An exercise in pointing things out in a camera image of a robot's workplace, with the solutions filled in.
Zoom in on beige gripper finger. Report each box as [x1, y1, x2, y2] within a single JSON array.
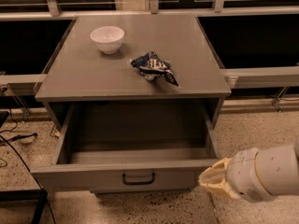
[[201, 158, 231, 180], [198, 176, 240, 199]]

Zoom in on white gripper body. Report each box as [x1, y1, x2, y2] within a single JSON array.
[[226, 147, 275, 203]]

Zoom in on grey top drawer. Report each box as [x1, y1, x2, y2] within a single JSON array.
[[32, 101, 221, 193]]

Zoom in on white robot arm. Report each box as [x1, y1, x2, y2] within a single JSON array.
[[198, 139, 299, 203]]

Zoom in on grey drawer cabinet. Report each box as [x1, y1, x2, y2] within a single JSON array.
[[34, 14, 232, 133]]

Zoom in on metal window railing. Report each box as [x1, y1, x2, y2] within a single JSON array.
[[0, 0, 299, 96]]

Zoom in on crumpled blue chip bag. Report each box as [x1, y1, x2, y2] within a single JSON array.
[[130, 51, 179, 86]]

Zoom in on white ceramic bowl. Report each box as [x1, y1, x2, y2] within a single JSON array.
[[90, 26, 125, 54]]

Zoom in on black pole base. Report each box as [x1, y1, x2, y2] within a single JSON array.
[[0, 189, 48, 224]]

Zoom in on black top drawer handle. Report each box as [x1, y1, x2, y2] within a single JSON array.
[[122, 173, 156, 186]]

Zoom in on black floor cable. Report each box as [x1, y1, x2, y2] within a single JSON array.
[[0, 109, 57, 224]]

